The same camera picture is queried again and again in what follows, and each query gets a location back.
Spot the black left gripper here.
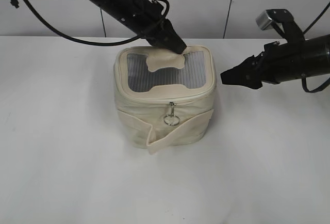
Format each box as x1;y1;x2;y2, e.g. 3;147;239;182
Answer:
89;0;187;54

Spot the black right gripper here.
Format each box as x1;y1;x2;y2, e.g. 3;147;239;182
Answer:
220;41;304;90

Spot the cream bag with mesh top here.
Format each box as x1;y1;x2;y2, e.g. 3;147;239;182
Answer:
113;45;217;154

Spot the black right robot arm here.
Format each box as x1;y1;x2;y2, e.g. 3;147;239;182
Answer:
220;35;329;93

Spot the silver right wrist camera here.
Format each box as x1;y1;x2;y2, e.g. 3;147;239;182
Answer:
255;10;273;30

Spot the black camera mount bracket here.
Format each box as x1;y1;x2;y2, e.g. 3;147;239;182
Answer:
266;9;305;43

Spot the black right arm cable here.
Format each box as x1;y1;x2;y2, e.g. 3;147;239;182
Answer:
301;2;330;93

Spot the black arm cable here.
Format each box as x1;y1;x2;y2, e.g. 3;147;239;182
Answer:
301;2;330;93
5;0;171;46

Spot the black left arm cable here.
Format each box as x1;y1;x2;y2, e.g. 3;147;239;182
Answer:
5;0;171;46

